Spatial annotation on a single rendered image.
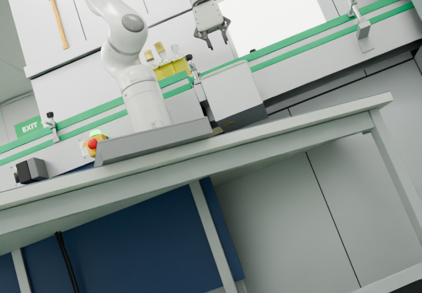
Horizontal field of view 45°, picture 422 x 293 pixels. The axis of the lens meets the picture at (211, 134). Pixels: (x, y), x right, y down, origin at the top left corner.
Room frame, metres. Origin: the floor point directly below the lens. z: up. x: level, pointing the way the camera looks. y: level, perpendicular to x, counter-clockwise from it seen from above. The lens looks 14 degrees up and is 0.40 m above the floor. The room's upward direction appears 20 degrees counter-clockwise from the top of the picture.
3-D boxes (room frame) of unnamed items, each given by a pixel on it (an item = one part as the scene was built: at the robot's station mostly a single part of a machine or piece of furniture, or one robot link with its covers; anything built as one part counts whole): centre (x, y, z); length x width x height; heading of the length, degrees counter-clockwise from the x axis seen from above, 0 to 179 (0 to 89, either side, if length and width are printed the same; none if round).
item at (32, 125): (5.31, 1.79, 2.50); 0.50 x 0.01 x 0.20; 83
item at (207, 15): (1.70, -0.13, 1.24); 0.10 x 0.07 x 0.11; 84
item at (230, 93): (1.77, -0.13, 0.92); 0.27 x 0.17 x 0.15; 173
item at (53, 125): (1.88, 0.58, 1.11); 0.07 x 0.04 x 0.13; 173
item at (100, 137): (1.84, 0.41, 0.96); 0.07 x 0.07 x 0.07; 83
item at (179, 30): (2.10, -0.19, 1.32); 0.90 x 0.03 x 0.34; 83
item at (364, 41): (1.78, -0.66, 1.07); 0.17 x 0.05 x 0.23; 173
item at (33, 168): (1.87, 0.69, 0.96); 0.08 x 0.08 x 0.08; 83
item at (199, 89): (1.88, -0.02, 1.02); 0.09 x 0.04 x 0.07; 173
